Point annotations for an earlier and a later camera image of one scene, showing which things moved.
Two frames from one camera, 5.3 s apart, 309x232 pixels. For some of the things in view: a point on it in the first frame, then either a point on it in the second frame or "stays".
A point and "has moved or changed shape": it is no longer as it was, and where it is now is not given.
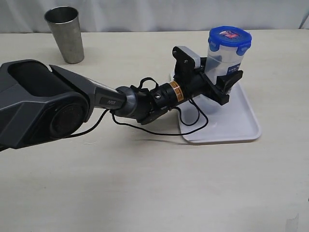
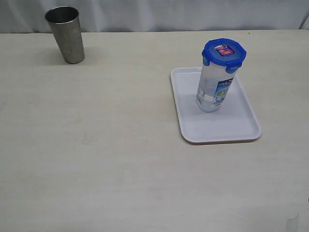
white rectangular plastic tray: (203, 121) stays
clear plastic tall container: (225, 61) has moved or changed shape
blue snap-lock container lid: (230, 36) → (225, 52)
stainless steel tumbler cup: (64, 23) stays
